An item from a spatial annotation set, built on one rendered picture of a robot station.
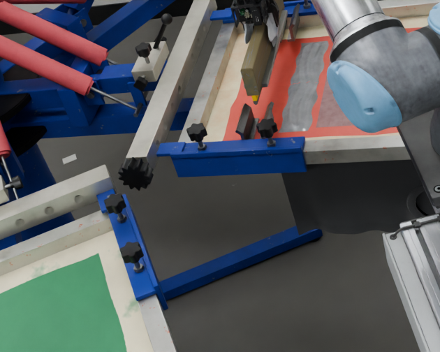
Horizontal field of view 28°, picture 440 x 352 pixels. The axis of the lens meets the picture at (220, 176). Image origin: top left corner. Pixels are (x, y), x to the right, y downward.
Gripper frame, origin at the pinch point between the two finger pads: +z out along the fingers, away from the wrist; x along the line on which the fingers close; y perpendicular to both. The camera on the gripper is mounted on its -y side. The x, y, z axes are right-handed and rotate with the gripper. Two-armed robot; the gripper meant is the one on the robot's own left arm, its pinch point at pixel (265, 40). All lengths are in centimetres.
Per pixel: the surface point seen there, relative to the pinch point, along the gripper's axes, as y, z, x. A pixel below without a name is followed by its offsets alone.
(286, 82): -1.7, 13.6, 2.0
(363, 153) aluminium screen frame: 29.0, 11.6, 24.3
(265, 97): 4.0, 13.6, -2.1
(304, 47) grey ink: -14.7, 12.8, 5.0
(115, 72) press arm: 0.5, 4.9, -40.2
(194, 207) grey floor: -58, 109, -63
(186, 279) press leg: -17, 104, -54
